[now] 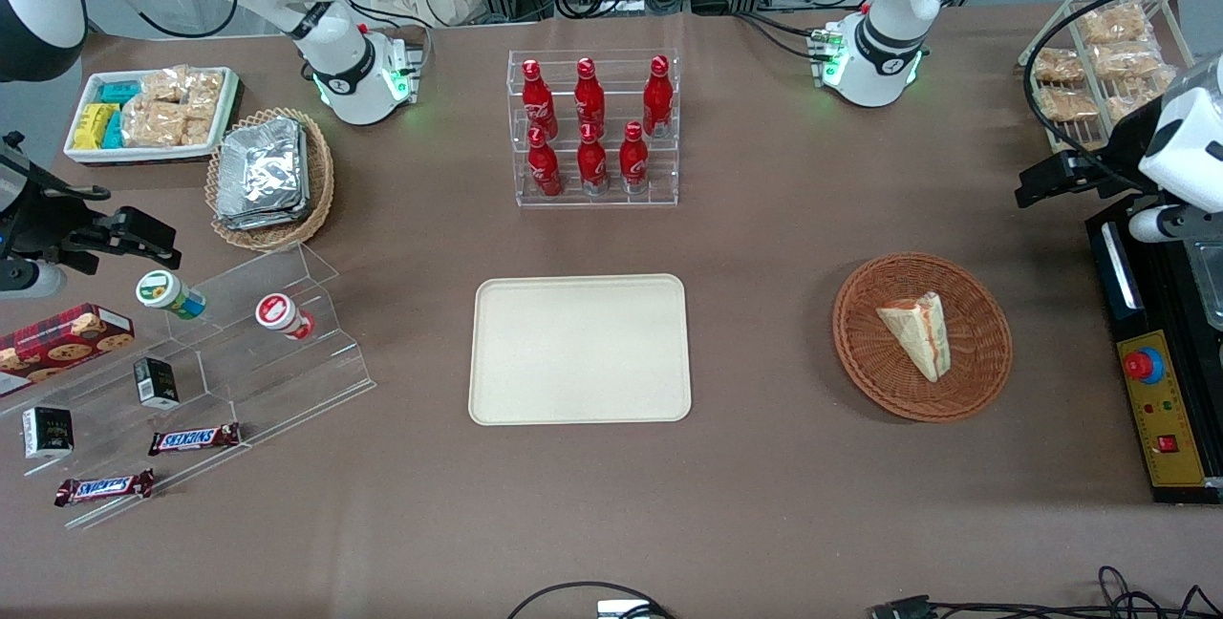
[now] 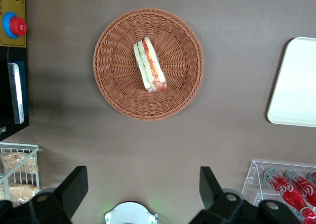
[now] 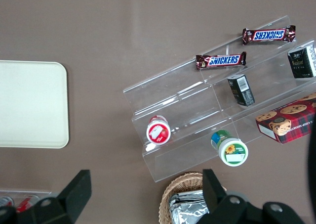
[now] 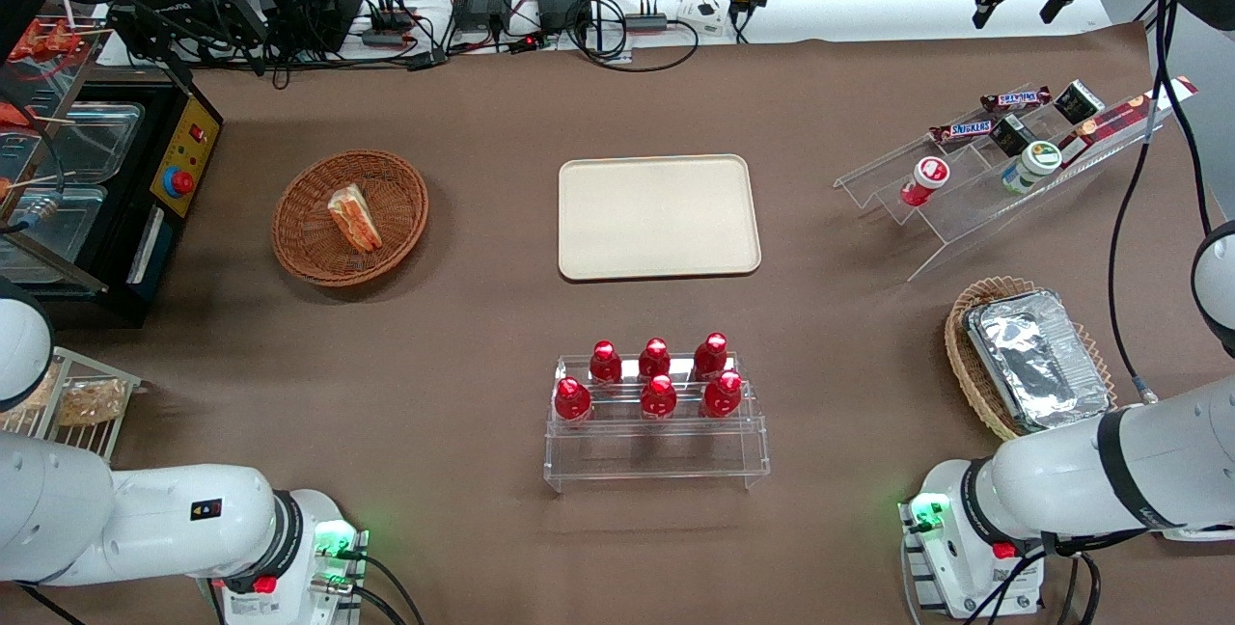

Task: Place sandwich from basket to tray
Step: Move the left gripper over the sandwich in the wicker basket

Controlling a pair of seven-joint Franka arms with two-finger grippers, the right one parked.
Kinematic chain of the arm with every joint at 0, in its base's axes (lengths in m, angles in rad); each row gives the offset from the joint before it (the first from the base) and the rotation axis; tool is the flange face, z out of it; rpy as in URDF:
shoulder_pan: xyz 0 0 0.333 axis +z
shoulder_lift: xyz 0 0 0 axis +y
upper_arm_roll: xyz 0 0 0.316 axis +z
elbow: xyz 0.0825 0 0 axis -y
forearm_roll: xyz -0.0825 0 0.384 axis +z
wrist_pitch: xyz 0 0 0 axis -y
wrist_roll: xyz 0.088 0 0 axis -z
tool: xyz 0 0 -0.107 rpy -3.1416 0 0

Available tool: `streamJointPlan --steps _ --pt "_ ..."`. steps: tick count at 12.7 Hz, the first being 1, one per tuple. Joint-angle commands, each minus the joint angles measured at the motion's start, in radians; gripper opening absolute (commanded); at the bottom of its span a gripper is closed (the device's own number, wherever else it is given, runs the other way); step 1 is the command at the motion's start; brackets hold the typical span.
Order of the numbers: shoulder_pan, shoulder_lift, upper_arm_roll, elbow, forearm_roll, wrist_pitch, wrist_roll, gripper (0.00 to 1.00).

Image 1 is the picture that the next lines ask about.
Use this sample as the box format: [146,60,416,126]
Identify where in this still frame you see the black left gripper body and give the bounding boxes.
[1075,96,1169,196]

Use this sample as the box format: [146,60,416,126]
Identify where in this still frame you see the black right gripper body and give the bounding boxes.
[0,134,101,276]

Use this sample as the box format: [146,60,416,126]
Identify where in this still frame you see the triangle sandwich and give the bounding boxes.
[876,292,952,383]

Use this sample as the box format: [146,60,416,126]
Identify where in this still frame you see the white rectangular snack tray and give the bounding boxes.
[64,67,240,166]

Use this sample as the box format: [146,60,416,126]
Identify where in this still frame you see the light oval wicker basket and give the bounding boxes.
[205,108,335,252]

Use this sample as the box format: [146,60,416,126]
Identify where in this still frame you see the brown wicker basket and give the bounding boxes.
[832,252,1014,423]

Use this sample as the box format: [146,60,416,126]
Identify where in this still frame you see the beige plastic tray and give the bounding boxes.
[468,273,692,426]

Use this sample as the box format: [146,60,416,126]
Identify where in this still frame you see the green lid yogurt cup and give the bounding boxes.
[136,270,206,321]

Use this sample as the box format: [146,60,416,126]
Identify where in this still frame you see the clear peanut snack bag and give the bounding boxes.
[1092,43,1162,80]
[1032,48,1085,85]
[1108,67,1178,120]
[1078,3,1152,45]
[1037,87,1100,121]

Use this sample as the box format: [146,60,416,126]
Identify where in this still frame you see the yellow snack pack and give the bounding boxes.
[74,103,118,150]

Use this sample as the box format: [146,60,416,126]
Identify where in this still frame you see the silver foil pack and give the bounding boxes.
[218,117,307,211]
[216,199,312,232]

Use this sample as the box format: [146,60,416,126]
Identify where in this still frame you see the red cookie box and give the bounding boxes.
[0,304,135,397]

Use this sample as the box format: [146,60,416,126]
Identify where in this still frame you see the small black box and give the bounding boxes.
[133,357,180,410]
[22,406,75,459]

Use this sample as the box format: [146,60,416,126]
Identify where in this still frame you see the red lid yogurt cup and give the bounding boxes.
[255,292,316,341]

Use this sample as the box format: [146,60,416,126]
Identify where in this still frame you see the clear acrylic stepped display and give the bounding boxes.
[0,242,376,530]

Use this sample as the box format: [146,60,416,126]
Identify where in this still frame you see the clear plastic container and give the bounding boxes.
[1185,239,1223,329]

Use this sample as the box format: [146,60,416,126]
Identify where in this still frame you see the brown snickers bar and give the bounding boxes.
[148,423,242,457]
[54,470,156,507]

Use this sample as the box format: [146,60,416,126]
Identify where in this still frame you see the black yellow control box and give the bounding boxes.
[1086,194,1223,505]

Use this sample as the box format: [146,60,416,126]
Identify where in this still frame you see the red cola bottle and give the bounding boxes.
[574,57,607,135]
[577,122,610,196]
[619,121,651,195]
[521,59,558,140]
[527,127,563,198]
[642,55,674,139]

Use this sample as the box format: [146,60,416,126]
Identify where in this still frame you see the clear acrylic bottle rack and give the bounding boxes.
[507,49,680,209]

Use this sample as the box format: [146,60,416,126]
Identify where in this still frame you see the white wire rack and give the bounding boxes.
[1018,0,1195,190]

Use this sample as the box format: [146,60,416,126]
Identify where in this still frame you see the black tangled cables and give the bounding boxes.
[868,566,1223,619]

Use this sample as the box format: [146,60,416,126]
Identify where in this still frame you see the black looped cable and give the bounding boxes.
[506,581,675,619]

